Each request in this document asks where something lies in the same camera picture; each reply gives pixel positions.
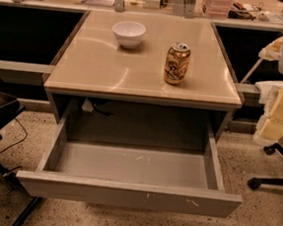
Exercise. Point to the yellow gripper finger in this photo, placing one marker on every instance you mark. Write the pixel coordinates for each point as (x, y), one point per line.
(269, 129)
(272, 51)

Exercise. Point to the orange soda can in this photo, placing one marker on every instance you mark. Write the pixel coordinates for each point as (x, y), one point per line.
(177, 61)

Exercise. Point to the grey open drawer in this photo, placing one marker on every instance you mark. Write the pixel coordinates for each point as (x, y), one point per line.
(136, 156)

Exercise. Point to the grey cabinet with beige top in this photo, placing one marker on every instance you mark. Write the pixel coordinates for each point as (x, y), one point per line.
(93, 65)

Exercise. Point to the white chair armrest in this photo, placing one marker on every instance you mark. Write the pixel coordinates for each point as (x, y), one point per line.
(264, 88)

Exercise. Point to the pink stacked trays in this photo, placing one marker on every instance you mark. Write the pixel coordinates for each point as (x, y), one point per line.
(217, 8)

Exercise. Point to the white bowl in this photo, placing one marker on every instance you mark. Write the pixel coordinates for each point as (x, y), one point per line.
(129, 34)

